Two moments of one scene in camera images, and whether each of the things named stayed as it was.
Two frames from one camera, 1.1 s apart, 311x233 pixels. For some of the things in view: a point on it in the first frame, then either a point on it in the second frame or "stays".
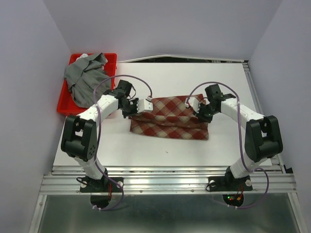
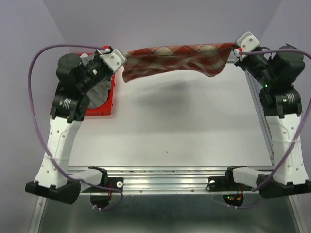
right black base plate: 229,182 stays
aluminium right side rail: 275,160 stays
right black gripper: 199,116 to 243,61
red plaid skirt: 171,118 to 203,59
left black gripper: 125,114 to 97,58
